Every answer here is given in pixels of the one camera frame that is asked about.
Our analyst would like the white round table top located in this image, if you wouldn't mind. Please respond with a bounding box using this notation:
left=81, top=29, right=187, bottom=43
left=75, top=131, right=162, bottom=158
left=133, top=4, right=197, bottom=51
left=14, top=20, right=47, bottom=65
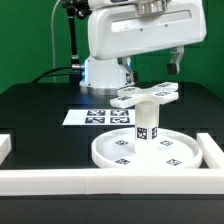
left=91, top=127, right=203, bottom=170

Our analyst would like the white fence block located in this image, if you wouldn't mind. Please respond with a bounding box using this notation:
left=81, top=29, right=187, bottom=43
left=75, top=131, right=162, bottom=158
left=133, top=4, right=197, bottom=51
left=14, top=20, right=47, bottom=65
left=0, top=134, right=11, bottom=165
left=197, top=133, right=224, bottom=169

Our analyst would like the black cable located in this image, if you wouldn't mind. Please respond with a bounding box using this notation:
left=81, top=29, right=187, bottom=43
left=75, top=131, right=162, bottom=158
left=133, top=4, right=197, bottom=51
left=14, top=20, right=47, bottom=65
left=31, top=66, right=83, bottom=84

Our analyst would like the white marker sheet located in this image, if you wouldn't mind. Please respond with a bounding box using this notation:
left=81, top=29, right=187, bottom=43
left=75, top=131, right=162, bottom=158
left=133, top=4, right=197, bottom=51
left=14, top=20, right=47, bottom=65
left=63, top=109, right=135, bottom=126

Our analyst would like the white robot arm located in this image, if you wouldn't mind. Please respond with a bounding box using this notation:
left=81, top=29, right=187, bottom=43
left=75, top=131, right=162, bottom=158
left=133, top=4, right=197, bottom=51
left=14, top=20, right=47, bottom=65
left=80, top=0, right=206, bottom=95

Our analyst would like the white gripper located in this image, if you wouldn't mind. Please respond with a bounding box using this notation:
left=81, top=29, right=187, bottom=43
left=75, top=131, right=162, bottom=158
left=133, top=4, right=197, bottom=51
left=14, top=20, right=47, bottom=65
left=88, top=0, right=206, bottom=85

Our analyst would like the white cross-shaped table base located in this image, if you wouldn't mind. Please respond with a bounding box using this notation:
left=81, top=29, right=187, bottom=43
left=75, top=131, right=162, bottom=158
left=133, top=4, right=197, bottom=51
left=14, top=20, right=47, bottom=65
left=110, top=82, right=179, bottom=109

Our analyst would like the white cable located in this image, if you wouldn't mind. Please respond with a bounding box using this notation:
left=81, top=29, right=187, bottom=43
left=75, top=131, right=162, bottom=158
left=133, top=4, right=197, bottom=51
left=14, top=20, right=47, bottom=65
left=50, top=0, right=63, bottom=84

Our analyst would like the white left fence block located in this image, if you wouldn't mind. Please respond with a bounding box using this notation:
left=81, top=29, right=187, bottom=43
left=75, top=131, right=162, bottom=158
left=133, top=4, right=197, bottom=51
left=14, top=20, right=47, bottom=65
left=0, top=134, right=11, bottom=165

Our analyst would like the white right fence block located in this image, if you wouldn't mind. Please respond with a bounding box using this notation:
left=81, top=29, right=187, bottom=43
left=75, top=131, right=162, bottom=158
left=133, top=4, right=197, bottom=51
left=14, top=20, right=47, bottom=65
left=197, top=133, right=224, bottom=169

